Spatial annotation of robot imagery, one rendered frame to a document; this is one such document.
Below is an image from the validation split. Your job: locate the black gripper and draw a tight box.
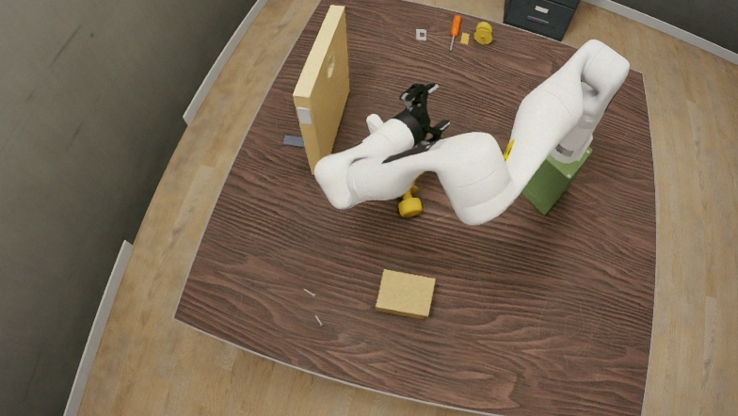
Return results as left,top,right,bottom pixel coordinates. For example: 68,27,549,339
391,84,450,147

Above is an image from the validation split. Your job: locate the wooden door panel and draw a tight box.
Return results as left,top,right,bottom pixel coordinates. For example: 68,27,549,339
293,6,349,175

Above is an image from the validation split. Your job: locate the orange-handled screwdriver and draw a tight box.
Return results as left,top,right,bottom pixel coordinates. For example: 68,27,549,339
450,15,461,51

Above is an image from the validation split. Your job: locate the tan flat rectangular box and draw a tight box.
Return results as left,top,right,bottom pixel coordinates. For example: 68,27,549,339
376,269,435,320

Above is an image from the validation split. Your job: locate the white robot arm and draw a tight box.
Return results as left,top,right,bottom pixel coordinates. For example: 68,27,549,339
314,40,630,226

